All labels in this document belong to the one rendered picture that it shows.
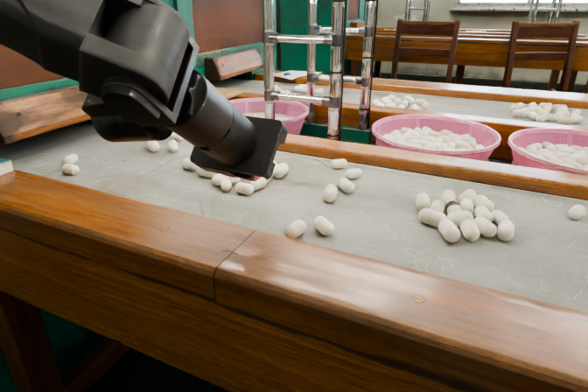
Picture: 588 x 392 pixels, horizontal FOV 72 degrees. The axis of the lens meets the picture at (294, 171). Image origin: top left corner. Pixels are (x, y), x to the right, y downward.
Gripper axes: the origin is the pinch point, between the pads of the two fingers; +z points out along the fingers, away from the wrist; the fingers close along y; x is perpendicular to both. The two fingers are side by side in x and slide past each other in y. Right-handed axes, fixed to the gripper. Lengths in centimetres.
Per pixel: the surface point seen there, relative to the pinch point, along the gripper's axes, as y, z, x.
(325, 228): -8.1, 5.3, 5.4
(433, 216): -20.5, 12.1, -0.6
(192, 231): 6.0, -2.8, 10.5
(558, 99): -43, 79, -56
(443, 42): 13, 227, -176
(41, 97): 54, 3, -6
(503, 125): -29, 51, -33
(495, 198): -28.3, 23.9, -8.0
